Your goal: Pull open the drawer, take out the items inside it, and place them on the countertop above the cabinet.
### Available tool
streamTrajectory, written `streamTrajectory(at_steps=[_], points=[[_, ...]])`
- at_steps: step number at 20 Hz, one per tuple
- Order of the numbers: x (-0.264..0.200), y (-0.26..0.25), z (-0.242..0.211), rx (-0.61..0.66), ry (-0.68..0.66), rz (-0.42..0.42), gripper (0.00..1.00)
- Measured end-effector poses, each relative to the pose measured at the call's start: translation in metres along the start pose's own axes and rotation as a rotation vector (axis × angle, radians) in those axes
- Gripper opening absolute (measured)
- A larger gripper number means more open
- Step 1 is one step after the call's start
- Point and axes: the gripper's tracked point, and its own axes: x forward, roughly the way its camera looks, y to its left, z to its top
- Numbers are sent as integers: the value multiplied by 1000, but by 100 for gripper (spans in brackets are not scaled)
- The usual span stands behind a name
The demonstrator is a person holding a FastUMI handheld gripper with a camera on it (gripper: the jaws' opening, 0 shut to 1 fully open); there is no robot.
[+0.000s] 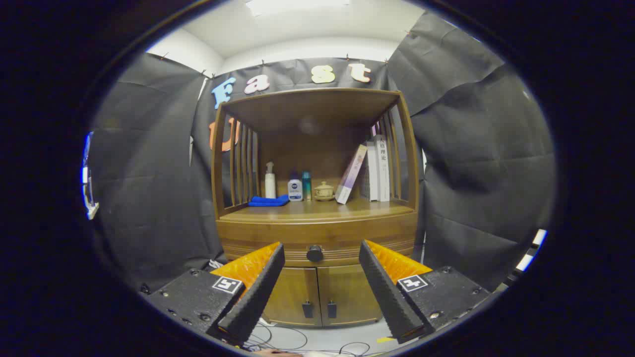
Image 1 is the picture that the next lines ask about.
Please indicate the black round drawer knob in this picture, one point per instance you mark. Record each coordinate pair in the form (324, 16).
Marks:
(314, 253)

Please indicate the dark patterned book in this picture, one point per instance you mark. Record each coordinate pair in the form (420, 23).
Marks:
(366, 183)

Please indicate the plain white book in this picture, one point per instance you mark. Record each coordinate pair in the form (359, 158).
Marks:
(373, 171)

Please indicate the white pump bottle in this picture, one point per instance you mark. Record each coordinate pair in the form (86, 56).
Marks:
(270, 181)

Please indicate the teal bottle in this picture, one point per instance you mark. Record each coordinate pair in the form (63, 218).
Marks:
(306, 186)

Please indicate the blue folded cloth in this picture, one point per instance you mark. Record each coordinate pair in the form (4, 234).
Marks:
(268, 201)

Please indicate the white metal rack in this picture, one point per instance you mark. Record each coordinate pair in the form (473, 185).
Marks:
(531, 250)

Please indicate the beige lidded teacup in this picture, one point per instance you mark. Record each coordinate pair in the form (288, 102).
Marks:
(324, 191)

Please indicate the white book with black characters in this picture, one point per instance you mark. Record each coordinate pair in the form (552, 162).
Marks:
(383, 168)

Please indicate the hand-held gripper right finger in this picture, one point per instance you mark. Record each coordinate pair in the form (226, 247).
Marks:
(387, 297)

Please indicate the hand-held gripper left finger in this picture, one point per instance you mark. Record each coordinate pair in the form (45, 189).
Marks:
(258, 297)

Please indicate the white bottle with blue cap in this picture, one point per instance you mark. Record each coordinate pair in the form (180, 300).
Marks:
(295, 191)

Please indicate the wooden cabinet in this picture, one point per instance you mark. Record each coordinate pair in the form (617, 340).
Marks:
(307, 109)

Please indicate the wooden drawer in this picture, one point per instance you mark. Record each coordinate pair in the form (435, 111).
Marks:
(347, 233)

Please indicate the purple and white book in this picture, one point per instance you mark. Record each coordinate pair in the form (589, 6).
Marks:
(349, 176)

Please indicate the wooden cabinet door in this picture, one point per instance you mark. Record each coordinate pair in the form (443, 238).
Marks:
(347, 292)
(292, 297)

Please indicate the wooden countertop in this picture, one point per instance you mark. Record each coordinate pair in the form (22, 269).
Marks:
(317, 208)

